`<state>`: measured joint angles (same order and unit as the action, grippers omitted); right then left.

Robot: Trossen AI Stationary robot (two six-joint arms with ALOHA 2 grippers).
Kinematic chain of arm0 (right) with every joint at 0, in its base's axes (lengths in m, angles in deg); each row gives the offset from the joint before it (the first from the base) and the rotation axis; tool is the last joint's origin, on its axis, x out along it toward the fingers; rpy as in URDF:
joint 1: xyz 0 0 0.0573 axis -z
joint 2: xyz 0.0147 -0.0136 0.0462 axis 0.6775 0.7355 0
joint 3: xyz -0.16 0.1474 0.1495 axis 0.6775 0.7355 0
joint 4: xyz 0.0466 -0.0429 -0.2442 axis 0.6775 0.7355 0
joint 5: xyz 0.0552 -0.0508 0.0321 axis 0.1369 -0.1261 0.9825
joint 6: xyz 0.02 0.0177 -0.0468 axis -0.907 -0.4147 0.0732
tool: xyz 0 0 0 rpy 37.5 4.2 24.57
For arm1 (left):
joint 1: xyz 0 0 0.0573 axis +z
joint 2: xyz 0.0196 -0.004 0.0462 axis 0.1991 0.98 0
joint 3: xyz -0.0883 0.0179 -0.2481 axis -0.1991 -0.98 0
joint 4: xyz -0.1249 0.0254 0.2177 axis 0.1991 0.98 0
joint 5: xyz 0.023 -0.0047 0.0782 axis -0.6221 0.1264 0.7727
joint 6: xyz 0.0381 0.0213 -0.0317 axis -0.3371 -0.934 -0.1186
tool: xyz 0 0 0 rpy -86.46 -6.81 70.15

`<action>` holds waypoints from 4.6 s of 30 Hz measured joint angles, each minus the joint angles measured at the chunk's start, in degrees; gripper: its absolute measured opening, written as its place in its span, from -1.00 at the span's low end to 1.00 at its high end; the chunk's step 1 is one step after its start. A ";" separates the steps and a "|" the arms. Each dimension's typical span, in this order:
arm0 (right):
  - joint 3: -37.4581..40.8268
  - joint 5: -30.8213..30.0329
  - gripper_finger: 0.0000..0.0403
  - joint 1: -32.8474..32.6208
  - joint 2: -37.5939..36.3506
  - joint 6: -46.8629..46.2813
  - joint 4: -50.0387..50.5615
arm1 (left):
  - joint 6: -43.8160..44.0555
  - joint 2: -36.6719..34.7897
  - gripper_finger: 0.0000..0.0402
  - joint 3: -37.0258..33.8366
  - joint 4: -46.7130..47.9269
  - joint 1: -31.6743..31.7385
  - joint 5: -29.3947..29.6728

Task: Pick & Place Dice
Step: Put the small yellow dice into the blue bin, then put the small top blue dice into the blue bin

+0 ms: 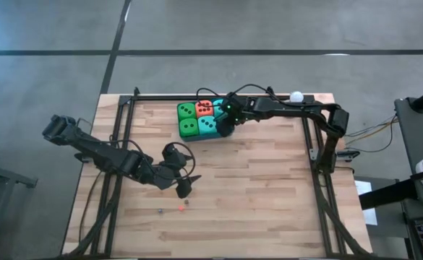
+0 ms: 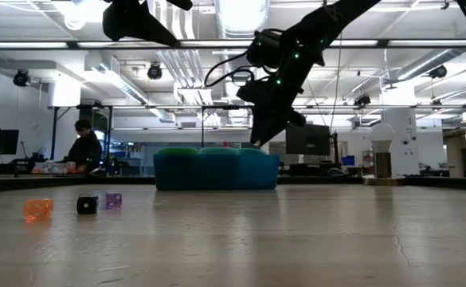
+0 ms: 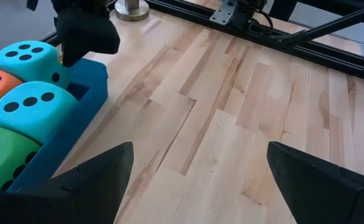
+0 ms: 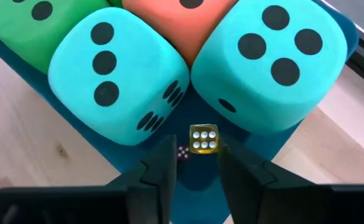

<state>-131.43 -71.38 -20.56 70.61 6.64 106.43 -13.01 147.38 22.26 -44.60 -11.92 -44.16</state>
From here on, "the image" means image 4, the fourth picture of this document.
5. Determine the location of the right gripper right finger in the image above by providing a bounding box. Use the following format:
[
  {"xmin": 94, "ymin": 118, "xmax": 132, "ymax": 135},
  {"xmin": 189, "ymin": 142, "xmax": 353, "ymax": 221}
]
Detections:
[{"xmin": 218, "ymin": 136, "xmax": 364, "ymax": 224}]

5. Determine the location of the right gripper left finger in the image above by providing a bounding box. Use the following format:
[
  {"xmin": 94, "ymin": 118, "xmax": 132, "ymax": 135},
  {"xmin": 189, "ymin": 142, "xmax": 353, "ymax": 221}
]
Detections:
[{"xmin": 0, "ymin": 134, "xmax": 178, "ymax": 224}]

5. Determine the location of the small pink die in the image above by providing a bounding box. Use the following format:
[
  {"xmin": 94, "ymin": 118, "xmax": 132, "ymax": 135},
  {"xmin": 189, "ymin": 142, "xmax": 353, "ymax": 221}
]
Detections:
[{"xmin": 177, "ymin": 144, "xmax": 191, "ymax": 161}]

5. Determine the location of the small yellow die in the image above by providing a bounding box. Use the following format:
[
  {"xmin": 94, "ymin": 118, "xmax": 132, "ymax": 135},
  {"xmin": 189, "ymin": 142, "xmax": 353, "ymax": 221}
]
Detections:
[{"xmin": 189, "ymin": 123, "xmax": 220, "ymax": 155}]

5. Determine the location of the teal foam die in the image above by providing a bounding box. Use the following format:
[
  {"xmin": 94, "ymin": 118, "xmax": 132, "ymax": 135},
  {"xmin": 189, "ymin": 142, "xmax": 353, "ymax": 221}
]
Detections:
[
  {"xmin": 47, "ymin": 6, "xmax": 191, "ymax": 146},
  {"xmin": 190, "ymin": 0, "xmax": 348, "ymax": 136}
]

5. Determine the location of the orange foam die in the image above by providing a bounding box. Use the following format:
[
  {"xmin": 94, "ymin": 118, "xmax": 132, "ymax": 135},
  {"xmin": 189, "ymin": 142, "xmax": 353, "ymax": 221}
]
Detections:
[{"xmin": 121, "ymin": 0, "xmax": 239, "ymax": 68}]

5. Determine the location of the blue plastic bin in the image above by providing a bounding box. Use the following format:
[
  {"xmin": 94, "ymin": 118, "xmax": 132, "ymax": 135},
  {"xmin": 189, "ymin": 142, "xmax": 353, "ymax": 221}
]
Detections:
[{"xmin": 0, "ymin": 0, "xmax": 360, "ymax": 224}]

